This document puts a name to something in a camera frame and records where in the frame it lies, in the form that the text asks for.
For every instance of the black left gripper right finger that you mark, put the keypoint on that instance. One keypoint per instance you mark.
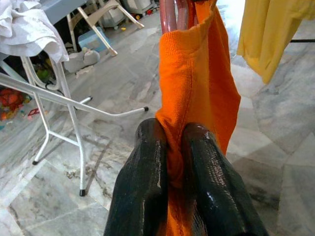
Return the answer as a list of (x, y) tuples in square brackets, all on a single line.
[(216, 186)]

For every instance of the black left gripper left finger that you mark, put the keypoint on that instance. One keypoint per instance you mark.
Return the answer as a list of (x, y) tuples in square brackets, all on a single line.
[(140, 184)]

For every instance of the orange shirt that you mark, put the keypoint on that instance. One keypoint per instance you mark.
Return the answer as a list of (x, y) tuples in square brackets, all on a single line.
[(197, 86)]

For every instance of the yellow printed shirt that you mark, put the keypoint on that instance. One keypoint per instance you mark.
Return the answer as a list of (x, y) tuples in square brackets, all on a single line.
[(270, 37)]

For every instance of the reddish brown plastic hanger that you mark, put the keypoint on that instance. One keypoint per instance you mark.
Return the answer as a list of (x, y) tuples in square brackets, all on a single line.
[(168, 14)]

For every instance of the white shirt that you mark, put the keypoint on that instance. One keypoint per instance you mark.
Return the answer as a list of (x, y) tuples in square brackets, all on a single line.
[(27, 34)]

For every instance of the white metal table legs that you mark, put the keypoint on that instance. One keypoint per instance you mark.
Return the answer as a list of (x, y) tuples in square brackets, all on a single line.
[(73, 127)]

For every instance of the grey plush toy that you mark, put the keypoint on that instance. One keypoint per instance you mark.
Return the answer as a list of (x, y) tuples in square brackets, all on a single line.
[(83, 60)]

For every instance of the light blue box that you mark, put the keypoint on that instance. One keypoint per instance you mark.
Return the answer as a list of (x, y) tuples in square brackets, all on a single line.
[(91, 40)]

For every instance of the colourful toy pile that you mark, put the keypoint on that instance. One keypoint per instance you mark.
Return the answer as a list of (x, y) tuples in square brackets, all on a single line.
[(12, 100)]

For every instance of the white baby high chair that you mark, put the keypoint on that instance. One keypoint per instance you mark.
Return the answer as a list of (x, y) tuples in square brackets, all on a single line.
[(98, 27)]

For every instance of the white drawer cart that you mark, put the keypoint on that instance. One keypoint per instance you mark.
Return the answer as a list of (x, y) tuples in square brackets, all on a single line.
[(137, 5)]

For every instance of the grey folding table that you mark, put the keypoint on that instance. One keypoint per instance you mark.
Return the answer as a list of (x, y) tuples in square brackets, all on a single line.
[(61, 8)]

